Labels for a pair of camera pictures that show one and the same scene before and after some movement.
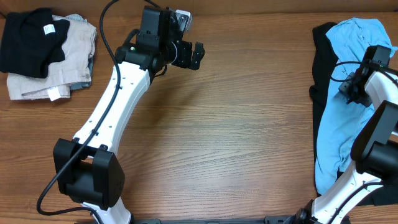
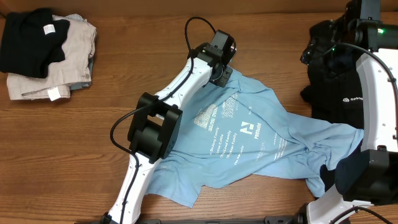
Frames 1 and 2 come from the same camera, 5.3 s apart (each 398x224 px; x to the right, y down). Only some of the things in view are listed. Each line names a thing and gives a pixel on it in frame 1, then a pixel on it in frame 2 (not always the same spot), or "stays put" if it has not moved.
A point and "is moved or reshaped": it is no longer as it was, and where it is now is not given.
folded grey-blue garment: x=90 y=65 stays put
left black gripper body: x=181 y=58 to x=222 y=76
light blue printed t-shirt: x=342 y=122 is moved or reshaped
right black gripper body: x=354 y=91 to x=319 y=48
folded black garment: x=32 y=42 stays put
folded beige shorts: x=79 y=45 stays put
